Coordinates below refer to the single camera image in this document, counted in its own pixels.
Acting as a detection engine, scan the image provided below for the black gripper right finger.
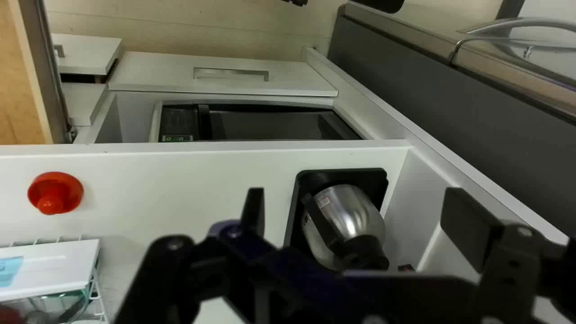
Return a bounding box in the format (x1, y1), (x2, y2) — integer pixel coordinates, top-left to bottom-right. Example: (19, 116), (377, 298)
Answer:
(440, 186), (539, 296)

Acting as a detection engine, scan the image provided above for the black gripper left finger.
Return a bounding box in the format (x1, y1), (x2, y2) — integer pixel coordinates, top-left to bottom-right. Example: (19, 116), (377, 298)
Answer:
(240, 186), (264, 235)

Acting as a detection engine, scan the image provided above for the wooden drawer white front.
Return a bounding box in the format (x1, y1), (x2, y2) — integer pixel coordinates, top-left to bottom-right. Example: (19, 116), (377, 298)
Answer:
(89, 51), (359, 143)

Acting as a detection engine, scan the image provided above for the steel coffee carafe black lid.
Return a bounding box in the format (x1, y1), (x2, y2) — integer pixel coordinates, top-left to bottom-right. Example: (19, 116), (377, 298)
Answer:
(302, 183), (388, 271)

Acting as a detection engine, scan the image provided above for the red sink stopper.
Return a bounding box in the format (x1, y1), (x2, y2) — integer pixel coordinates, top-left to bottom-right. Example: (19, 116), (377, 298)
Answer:
(26, 170), (84, 215)

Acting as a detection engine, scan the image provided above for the white dish drying rack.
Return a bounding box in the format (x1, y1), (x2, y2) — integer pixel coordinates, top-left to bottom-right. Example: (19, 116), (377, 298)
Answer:
(0, 239), (109, 324)

